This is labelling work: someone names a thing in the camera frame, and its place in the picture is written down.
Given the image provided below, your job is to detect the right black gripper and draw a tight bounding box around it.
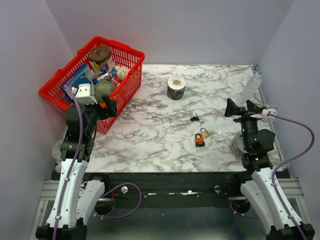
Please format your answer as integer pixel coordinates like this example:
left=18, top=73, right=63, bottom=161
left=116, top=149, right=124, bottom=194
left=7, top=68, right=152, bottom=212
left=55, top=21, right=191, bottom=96
left=224, top=97, right=264, bottom=149

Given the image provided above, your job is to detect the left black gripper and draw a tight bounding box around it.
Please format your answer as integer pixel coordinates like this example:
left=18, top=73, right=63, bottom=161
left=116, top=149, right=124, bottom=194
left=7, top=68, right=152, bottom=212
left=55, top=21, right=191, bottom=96
left=73, top=94, right=118, bottom=137

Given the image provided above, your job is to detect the black-headed key bunch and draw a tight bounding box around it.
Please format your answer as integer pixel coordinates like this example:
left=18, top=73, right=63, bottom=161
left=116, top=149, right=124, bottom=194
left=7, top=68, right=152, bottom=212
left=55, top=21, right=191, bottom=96
left=186, top=113, right=205, bottom=126

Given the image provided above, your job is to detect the orange black padlock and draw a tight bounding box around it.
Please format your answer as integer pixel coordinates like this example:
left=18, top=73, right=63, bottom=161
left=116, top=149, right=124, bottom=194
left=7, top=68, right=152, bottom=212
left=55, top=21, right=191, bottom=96
left=194, top=133, right=205, bottom=148

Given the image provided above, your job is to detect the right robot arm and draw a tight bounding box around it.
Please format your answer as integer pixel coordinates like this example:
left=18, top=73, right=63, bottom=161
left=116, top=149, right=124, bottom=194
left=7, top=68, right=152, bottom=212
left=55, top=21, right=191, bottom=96
left=224, top=98, right=315, bottom=240

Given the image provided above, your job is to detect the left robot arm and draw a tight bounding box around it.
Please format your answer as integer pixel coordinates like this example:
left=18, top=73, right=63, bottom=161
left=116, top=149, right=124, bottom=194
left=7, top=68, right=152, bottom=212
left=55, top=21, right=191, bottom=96
left=35, top=95, right=118, bottom=240

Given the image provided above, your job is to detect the green netted melon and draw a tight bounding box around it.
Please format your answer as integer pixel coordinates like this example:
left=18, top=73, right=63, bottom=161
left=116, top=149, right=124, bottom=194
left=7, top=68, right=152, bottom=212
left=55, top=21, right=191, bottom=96
left=94, top=80, right=116, bottom=102

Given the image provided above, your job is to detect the clear plastic water bottle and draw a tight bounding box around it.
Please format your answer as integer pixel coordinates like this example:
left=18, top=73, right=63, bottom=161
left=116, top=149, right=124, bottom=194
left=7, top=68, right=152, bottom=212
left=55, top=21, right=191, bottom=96
left=240, top=71, right=263, bottom=101

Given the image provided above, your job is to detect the cream ball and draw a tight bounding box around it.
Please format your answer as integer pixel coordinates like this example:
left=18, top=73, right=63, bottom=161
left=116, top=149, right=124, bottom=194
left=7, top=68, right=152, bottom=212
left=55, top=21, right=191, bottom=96
left=115, top=66, right=130, bottom=81

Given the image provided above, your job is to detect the brass padlock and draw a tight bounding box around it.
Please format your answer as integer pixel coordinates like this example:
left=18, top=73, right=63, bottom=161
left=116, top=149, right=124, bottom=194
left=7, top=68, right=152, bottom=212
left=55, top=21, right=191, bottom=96
left=200, top=127, right=210, bottom=138

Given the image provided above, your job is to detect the blue white box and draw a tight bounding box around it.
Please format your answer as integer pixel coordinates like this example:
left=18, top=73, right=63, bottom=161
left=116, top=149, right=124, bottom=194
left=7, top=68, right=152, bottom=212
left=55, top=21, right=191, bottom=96
left=61, top=63, right=92, bottom=102

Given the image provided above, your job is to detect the red plastic basket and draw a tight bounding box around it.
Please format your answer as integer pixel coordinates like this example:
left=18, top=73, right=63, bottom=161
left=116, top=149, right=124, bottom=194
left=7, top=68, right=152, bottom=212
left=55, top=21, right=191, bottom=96
left=38, top=36, right=145, bottom=134

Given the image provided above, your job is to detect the brown round lid container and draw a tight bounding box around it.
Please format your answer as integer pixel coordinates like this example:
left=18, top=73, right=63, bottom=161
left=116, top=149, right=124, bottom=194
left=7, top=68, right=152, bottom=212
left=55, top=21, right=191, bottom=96
left=88, top=45, right=111, bottom=64

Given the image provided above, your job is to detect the black wrapped tissue roll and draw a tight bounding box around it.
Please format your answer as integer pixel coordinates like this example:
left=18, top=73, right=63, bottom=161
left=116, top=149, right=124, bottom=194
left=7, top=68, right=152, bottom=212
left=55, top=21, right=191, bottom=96
left=166, top=76, right=186, bottom=100

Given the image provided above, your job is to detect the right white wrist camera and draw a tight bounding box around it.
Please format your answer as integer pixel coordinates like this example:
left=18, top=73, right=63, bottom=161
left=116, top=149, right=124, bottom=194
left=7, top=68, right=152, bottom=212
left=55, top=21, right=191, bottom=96
left=261, top=104, right=278, bottom=116

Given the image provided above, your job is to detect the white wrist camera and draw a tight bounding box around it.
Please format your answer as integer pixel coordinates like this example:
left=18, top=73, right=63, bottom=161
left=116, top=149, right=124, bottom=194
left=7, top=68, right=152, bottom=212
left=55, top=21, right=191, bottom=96
left=261, top=104, right=278, bottom=116
left=75, top=83, right=98, bottom=105

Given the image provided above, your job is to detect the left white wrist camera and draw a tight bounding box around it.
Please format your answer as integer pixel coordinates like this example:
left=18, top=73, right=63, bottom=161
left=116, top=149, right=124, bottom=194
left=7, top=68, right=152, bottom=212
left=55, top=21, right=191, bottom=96
left=75, top=83, right=98, bottom=105

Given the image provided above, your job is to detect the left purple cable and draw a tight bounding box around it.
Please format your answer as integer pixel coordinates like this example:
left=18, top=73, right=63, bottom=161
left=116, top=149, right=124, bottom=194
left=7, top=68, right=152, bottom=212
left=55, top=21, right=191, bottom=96
left=51, top=84, right=85, bottom=240

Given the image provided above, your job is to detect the purple cable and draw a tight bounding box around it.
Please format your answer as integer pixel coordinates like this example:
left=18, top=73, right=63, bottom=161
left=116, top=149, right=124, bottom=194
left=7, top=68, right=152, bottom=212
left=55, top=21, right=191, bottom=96
left=51, top=84, right=85, bottom=240
left=267, top=111, right=315, bottom=240

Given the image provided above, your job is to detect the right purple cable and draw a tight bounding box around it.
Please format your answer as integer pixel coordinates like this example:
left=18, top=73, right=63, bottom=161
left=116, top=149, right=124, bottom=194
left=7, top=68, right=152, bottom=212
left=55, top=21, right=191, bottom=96
left=267, top=111, right=315, bottom=240

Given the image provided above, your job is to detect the aluminium frame rail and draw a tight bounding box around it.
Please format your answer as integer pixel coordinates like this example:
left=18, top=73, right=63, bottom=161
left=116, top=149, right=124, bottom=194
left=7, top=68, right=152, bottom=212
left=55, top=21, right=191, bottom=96
left=28, top=178, right=106, bottom=240

